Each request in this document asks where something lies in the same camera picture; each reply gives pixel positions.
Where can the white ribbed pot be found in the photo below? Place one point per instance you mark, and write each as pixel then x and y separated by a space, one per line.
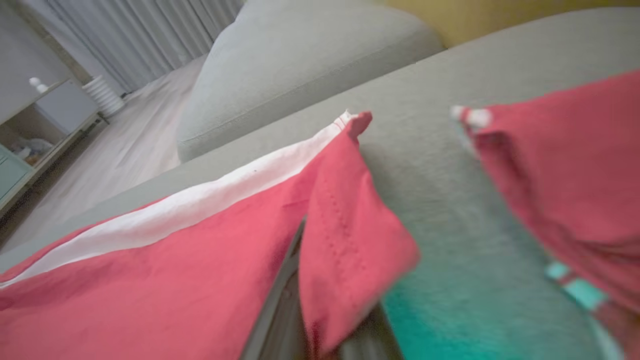
pixel 103 96

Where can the yellow sofa backrest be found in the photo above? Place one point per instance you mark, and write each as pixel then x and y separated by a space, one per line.
pixel 500 20

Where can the pale toy bundle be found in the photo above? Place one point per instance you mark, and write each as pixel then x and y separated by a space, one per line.
pixel 31 150

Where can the grey pleated curtain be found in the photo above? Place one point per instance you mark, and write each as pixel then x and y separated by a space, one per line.
pixel 140 35

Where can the grey fabric ottoman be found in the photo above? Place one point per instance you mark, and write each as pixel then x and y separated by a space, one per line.
pixel 450 210

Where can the beige and mint TV cabinet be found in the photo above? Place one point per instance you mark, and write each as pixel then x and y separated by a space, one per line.
pixel 65 107

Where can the grey fabric sofa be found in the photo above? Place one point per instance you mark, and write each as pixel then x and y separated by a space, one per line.
pixel 300 65

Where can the red white-striped basketball shorts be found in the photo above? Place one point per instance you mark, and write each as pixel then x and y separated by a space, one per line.
pixel 150 280

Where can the small white figurine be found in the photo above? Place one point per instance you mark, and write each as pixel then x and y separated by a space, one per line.
pixel 38 85

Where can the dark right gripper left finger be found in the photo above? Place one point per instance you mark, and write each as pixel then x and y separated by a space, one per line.
pixel 285 310

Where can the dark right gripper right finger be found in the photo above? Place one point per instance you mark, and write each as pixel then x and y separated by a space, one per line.
pixel 372 340

